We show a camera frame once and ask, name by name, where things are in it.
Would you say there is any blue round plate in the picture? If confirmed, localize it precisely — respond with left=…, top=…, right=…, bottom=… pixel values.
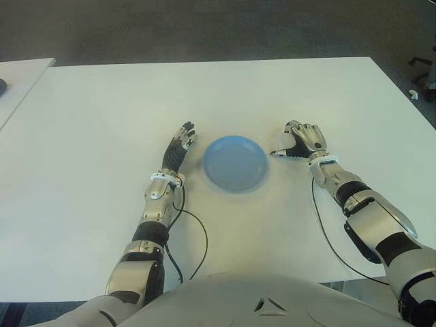
left=202, top=135, right=270, bottom=193

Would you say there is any black office chair base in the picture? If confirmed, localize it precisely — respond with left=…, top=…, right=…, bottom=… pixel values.
left=408, top=56, right=436, bottom=91

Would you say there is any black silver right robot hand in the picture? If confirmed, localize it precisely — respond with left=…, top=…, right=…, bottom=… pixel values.
left=270, top=119, right=328, bottom=159

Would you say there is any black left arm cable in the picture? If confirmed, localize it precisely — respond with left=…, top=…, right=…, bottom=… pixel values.
left=163, top=185, right=208, bottom=283

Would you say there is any grey robot torso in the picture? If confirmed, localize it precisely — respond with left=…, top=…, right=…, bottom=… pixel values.
left=0, top=272, right=436, bottom=327

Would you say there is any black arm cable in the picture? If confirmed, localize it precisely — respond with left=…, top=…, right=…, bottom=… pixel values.
left=163, top=185, right=208, bottom=283
left=311, top=176, right=391, bottom=285

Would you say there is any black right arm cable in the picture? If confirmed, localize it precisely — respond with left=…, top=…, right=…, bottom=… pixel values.
left=311, top=176, right=391, bottom=285

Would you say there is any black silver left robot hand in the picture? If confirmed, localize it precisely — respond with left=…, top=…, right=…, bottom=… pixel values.
left=161, top=120, right=198, bottom=173

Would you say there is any white side table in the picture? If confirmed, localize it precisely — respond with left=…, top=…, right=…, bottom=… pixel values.
left=0, top=57, right=56, bottom=132

